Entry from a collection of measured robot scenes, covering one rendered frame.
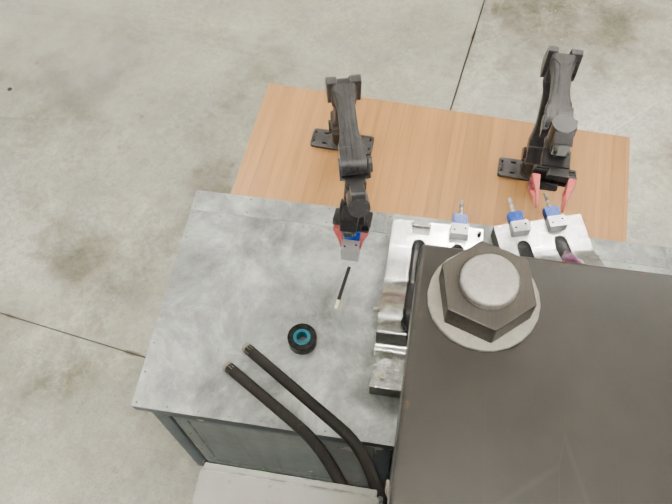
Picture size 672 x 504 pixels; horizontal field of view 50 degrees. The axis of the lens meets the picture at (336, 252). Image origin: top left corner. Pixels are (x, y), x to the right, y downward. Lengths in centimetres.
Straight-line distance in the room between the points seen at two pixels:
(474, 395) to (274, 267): 147
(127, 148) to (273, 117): 122
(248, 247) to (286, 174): 28
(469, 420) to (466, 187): 163
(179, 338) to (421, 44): 221
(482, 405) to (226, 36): 332
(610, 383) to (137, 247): 266
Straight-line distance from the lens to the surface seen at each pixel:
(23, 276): 333
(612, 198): 238
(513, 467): 71
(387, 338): 193
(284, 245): 218
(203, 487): 126
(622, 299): 80
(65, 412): 302
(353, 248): 197
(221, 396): 201
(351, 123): 188
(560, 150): 179
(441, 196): 227
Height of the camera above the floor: 269
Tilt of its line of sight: 61 degrees down
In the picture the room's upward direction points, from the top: 4 degrees counter-clockwise
